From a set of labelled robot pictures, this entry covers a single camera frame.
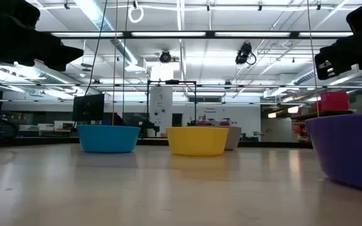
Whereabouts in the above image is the black metal station frame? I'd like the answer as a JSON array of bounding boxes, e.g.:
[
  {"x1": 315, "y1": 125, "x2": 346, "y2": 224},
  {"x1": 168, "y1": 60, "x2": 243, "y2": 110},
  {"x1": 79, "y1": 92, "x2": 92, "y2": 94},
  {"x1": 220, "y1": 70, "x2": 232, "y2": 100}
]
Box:
[{"x1": 145, "y1": 79, "x2": 198, "y2": 139}]

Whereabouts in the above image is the thin yellow hanging cord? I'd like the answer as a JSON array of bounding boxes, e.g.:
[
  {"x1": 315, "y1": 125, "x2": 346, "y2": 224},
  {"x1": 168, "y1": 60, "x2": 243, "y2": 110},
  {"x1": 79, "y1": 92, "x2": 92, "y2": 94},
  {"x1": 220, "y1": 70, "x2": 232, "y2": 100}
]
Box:
[{"x1": 306, "y1": 0, "x2": 321, "y2": 117}]

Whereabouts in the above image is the black hanging cable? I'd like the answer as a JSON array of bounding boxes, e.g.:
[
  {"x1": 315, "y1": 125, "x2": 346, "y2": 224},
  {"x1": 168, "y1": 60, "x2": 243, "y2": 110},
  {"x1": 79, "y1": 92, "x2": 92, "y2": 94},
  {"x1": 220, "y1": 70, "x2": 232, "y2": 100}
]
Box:
[{"x1": 82, "y1": 0, "x2": 109, "y2": 97}]

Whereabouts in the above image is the dark storage shelf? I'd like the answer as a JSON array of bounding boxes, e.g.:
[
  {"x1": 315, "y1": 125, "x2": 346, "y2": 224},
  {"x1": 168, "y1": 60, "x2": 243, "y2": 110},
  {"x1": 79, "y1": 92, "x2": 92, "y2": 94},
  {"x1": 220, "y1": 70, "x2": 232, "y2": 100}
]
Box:
[{"x1": 290, "y1": 110, "x2": 354, "y2": 143}]

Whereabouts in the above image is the purple plastic bowl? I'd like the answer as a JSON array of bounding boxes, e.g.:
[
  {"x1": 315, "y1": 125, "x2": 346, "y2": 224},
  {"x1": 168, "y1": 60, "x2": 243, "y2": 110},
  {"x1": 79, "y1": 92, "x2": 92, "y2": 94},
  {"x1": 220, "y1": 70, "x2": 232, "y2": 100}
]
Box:
[{"x1": 305, "y1": 112, "x2": 362, "y2": 193}]

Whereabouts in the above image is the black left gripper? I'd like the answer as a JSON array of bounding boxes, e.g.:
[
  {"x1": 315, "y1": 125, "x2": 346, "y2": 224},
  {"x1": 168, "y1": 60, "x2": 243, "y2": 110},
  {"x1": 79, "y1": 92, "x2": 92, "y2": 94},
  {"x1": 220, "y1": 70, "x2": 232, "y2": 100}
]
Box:
[{"x1": 0, "y1": 0, "x2": 85, "y2": 72}]

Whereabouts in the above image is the black frame light bar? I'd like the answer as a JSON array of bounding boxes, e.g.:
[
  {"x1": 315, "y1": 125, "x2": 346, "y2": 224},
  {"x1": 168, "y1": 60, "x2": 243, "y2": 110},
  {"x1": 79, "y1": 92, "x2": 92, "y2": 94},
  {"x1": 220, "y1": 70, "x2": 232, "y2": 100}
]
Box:
[{"x1": 42, "y1": 30, "x2": 355, "y2": 40}]

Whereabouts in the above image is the white ring light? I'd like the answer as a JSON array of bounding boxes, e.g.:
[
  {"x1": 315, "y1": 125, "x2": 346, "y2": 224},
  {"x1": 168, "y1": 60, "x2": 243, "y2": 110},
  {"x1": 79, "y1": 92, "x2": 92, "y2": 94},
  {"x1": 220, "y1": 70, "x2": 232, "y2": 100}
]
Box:
[{"x1": 128, "y1": 5, "x2": 145, "y2": 24}]

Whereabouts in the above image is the white pillar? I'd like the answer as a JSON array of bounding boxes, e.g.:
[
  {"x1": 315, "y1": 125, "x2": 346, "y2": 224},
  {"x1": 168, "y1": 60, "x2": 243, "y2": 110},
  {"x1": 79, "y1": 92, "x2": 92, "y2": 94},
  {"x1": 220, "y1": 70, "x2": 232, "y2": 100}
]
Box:
[{"x1": 149, "y1": 86, "x2": 174, "y2": 137}]

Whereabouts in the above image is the light gray plastic bowl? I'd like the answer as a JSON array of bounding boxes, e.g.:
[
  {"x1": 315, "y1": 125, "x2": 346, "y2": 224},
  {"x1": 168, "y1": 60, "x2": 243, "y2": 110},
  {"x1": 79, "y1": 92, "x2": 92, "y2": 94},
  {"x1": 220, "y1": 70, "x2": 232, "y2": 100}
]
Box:
[{"x1": 224, "y1": 126, "x2": 243, "y2": 151}]

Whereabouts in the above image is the yellow plastic bowl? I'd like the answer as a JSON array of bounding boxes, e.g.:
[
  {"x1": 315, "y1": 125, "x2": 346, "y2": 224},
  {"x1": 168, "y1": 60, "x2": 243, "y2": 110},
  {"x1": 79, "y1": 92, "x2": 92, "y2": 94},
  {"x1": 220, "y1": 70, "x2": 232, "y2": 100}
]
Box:
[{"x1": 165, "y1": 126, "x2": 229, "y2": 157}]

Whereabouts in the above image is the black overhead camera with cable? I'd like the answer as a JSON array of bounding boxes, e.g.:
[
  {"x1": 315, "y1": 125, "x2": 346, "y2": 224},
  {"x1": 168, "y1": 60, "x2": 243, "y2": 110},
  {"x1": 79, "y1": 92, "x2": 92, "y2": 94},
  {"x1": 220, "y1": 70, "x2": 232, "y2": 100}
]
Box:
[{"x1": 234, "y1": 41, "x2": 258, "y2": 67}]

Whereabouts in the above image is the black computer monitor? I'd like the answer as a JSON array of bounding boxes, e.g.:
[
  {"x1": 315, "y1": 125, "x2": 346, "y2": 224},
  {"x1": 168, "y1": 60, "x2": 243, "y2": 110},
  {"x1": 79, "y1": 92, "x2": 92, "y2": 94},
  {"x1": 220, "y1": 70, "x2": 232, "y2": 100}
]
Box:
[{"x1": 72, "y1": 93, "x2": 106, "y2": 123}]

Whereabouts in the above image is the blue plastic bowl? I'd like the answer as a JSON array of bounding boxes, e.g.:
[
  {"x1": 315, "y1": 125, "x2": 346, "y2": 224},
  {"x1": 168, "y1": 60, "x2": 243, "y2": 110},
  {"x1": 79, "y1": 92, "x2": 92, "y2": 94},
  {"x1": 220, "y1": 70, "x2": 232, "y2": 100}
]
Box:
[{"x1": 76, "y1": 124, "x2": 141, "y2": 154}]

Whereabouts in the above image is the black round ceiling camera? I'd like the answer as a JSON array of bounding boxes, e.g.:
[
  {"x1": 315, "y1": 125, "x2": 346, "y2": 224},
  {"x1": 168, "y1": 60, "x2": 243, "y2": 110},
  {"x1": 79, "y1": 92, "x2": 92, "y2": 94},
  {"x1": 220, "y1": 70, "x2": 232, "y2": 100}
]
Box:
[{"x1": 159, "y1": 50, "x2": 173, "y2": 64}]

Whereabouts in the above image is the red storage bin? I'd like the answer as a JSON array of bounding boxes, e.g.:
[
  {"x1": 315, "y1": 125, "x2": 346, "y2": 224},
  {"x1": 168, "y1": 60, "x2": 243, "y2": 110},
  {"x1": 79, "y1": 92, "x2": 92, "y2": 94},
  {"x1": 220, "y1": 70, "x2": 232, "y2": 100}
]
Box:
[{"x1": 316, "y1": 91, "x2": 350, "y2": 112}]

